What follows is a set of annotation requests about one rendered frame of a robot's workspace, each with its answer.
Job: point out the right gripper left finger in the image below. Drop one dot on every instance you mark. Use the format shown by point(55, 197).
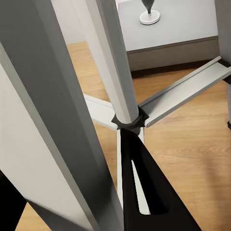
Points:
point(12, 204)

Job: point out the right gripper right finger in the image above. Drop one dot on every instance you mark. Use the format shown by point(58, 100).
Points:
point(167, 210)

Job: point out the nightstand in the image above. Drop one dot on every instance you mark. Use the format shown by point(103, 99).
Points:
point(186, 32)

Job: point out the camera tripod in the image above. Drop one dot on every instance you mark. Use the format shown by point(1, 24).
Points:
point(49, 148)

